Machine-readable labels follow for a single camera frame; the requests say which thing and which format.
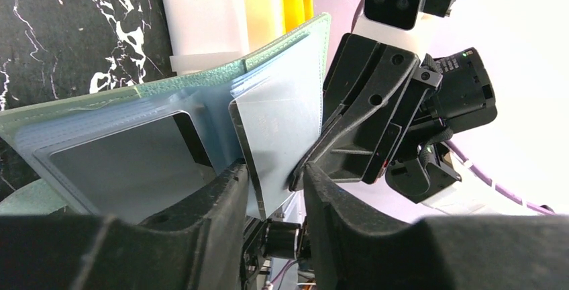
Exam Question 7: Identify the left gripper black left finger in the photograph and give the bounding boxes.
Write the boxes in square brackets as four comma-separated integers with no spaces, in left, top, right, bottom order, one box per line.
[1,161,248,289]

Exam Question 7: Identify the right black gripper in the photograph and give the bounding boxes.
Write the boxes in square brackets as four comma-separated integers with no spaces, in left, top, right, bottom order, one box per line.
[289,33,497,203]

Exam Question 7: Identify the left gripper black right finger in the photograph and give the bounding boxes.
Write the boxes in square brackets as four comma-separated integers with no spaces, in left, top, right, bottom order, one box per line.
[303,163,568,289]

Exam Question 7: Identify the silver credit card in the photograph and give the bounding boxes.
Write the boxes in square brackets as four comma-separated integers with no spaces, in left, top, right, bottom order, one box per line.
[229,75,322,220]

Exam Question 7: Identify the dark grey credit card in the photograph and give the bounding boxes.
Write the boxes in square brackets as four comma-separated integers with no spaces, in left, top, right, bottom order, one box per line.
[49,111,216,224]

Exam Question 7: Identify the green card holder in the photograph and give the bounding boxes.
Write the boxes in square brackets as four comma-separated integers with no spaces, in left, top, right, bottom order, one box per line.
[1,13,331,215]

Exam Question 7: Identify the orange plastic bin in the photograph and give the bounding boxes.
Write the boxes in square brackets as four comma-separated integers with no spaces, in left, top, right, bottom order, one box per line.
[244,0,314,52]

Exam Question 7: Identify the white plastic bin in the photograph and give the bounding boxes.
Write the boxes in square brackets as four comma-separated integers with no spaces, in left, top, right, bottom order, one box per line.
[162,0,250,75]

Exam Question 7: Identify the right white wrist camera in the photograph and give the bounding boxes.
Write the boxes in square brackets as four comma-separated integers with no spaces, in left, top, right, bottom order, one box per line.
[352,0,456,57]

